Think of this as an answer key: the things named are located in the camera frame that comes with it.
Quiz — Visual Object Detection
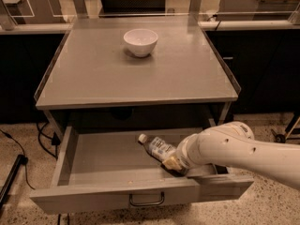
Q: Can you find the black floor cable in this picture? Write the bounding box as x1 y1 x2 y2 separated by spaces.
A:
36 121 62 159

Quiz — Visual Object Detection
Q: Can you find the grey open drawer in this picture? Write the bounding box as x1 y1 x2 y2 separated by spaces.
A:
30 127 254 214

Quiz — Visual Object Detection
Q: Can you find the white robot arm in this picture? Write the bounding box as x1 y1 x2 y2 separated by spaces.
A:
163 122 300 190

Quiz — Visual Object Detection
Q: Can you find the clear acrylic barrier panel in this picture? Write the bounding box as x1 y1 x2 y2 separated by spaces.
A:
1 0 299 23

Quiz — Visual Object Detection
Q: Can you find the blue labelled plastic bottle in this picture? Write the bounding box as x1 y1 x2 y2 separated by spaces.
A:
138 134 187 175

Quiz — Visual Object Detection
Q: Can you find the black wheeled cart base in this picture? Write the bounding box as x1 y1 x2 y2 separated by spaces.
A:
272 112 300 143

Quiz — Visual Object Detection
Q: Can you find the metal drawer handle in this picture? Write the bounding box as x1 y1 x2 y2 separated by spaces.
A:
128 192 165 207

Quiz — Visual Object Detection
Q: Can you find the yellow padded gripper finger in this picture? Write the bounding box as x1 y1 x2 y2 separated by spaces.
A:
162 156 183 172

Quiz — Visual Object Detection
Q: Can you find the black stand leg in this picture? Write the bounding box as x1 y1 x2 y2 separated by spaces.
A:
0 155 27 209

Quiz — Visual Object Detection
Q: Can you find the white ceramic bowl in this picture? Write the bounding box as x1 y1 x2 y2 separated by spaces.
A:
123 29 158 57

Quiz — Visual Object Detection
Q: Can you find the grey counter cabinet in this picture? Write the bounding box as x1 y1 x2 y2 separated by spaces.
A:
36 16 240 136

